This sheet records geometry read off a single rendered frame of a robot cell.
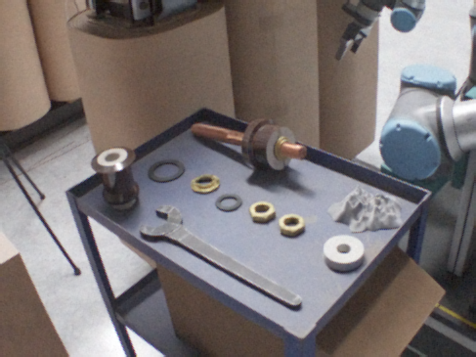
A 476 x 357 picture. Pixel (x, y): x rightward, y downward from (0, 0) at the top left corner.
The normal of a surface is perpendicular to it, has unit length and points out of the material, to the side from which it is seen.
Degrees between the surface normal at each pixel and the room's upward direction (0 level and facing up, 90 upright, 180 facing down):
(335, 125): 90
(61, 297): 0
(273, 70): 90
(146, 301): 0
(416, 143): 92
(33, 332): 90
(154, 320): 0
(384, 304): 26
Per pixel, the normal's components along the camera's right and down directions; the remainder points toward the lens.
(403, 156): -0.51, 0.56
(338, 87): 0.06, 0.58
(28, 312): 0.71, 0.37
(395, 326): 0.26, -0.58
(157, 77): 0.35, 0.52
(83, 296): -0.07, -0.81
